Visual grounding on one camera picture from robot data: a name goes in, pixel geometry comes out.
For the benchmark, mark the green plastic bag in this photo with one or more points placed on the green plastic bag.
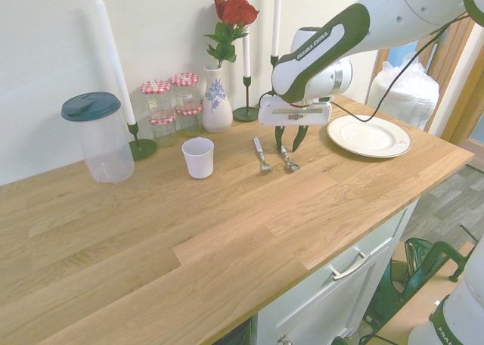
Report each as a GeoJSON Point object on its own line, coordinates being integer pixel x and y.
{"type": "Point", "coordinates": [393, 288]}

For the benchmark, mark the roll of clear bubble wrap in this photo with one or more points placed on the roll of clear bubble wrap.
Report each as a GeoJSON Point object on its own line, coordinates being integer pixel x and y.
{"type": "Point", "coordinates": [410, 95]}

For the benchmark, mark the glass jar red checkered lid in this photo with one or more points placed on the glass jar red checkered lid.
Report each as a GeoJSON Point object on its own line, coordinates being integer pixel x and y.
{"type": "Point", "coordinates": [156, 95]}
{"type": "Point", "coordinates": [189, 122]}
{"type": "Point", "coordinates": [163, 131]}
{"type": "Point", "coordinates": [185, 89]}

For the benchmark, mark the red rose with green leaves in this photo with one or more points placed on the red rose with green leaves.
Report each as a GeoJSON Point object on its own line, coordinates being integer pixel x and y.
{"type": "Point", "coordinates": [234, 10]}

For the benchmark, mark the white vase with blue flower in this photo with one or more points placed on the white vase with blue flower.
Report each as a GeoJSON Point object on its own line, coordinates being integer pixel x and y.
{"type": "Point", "coordinates": [216, 110]}

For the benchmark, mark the clear pitcher with teal lid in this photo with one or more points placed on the clear pitcher with teal lid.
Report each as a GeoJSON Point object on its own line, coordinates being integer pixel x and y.
{"type": "Point", "coordinates": [102, 140]}

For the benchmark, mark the green screw clamp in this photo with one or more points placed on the green screw clamp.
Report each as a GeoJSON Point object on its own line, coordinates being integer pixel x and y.
{"type": "Point", "coordinates": [435, 258]}

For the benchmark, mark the white Franka Emika robot arm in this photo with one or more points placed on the white Franka Emika robot arm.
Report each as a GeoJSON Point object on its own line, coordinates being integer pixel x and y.
{"type": "Point", "coordinates": [321, 69]}

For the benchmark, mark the long leaning white candle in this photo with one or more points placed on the long leaning white candle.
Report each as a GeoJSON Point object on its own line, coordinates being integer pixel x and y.
{"type": "Point", "coordinates": [115, 61]}

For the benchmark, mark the silver cabinet knob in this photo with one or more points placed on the silver cabinet knob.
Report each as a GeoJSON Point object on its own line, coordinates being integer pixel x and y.
{"type": "Point", "coordinates": [283, 339]}

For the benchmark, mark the short dark green candle holder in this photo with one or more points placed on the short dark green candle holder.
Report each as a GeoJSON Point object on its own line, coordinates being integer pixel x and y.
{"type": "Point", "coordinates": [141, 148]}

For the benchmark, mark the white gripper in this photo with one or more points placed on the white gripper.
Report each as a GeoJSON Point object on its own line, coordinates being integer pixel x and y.
{"type": "Point", "coordinates": [295, 112]}

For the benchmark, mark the straight white candle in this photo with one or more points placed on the straight white candle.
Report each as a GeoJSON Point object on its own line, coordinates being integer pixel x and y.
{"type": "Point", "coordinates": [276, 19]}
{"type": "Point", "coordinates": [246, 57]}

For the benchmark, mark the white cabinet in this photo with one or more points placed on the white cabinet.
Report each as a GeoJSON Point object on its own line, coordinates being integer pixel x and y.
{"type": "Point", "coordinates": [321, 303]}

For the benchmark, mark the white plate with gold rim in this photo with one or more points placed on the white plate with gold rim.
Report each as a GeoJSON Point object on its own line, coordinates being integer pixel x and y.
{"type": "Point", "coordinates": [368, 136]}

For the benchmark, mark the white plastic cup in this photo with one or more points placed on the white plastic cup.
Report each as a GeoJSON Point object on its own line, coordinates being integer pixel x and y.
{"type": "Point", "coordinates": [197, 157]}

